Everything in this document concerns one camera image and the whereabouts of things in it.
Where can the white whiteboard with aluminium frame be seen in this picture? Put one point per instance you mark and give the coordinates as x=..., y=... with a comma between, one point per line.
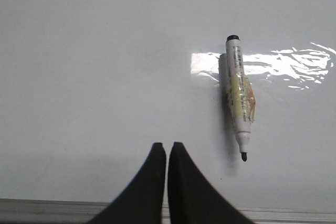
x=87, y=86

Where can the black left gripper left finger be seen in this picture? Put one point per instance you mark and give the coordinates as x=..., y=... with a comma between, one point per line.
x=141, y=201

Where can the white marker with yellow tape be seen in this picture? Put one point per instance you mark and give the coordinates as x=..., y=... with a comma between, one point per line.
x=240, y=95

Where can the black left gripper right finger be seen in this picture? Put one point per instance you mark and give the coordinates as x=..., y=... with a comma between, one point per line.
x=192, y=199

